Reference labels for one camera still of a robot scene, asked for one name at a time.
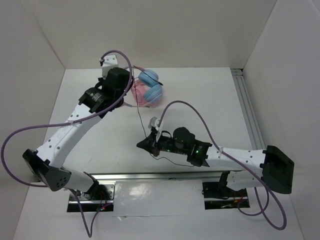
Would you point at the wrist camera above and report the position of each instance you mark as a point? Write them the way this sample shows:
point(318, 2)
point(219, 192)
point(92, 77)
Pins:
point(155, 127)
point(107, 63)

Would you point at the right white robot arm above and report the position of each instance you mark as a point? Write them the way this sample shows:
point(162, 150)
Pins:
point(245, 168)

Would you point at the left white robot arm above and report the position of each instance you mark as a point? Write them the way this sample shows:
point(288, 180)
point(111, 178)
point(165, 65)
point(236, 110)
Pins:
point(47, 161)

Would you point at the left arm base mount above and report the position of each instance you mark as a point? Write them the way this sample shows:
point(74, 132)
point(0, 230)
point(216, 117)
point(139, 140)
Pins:
point(103, 200)

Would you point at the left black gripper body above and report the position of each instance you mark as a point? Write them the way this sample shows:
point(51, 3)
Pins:
point(120, 97)

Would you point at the aluminium front rail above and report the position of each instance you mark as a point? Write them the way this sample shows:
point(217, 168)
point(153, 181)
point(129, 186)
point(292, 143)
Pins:
point(202, 175)

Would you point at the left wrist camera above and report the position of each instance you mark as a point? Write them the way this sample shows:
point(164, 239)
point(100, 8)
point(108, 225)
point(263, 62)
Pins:
point(107, 63)

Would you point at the blue pink cat-ear headphones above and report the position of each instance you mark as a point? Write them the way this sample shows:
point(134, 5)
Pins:
point(148, 77)

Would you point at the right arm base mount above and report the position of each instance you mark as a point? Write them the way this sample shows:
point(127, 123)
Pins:
point(218, 196)

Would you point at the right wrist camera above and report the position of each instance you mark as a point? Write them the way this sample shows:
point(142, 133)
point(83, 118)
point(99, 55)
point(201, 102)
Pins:
point(155, 127)

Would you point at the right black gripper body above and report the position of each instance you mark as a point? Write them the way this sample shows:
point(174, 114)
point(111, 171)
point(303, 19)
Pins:
point(166, 143)

